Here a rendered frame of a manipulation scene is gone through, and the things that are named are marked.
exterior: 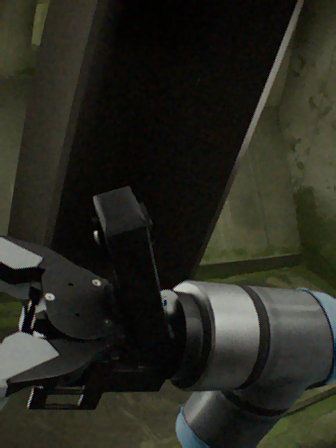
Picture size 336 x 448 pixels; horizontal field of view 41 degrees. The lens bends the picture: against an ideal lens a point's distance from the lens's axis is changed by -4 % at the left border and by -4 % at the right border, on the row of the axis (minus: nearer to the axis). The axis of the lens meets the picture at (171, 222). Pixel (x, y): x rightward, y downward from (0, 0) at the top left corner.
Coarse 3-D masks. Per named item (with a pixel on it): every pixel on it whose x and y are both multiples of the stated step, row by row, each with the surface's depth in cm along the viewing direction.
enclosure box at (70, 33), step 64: (64, 0) 113; (128, 0) 134; (192, 0) 144; (256, 0) 138; (64, 64) 112; (128, 64) 147; (192, 64) 159; (256, 64) 140; (64, 128) 112; (128, 128) 162; (192, 128) 169; (64, 192) 165; (192, 192) 170; (64, 256) 181; (192, 256) 172
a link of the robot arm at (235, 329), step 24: (192, 288) 37; (216, 288) 36; (240, 288) 38; (216, 312) 34; (240, 312) 35; (216, 336) 33; (240, 336) 34; (216, 360) 33; (240, 360) 34; (192, 384) 34; (216, 384) 35; (240, 384) 36
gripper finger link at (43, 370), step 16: (64, 352) 27; (80, 352) 28; (96, 352) 28; (32, 368) 25; (48, 368) 26; (64, 368) 26; (80, 368) 27; (16, 384) 24; (32, 384) 25; (48, 384) 26; (64, 384) 27
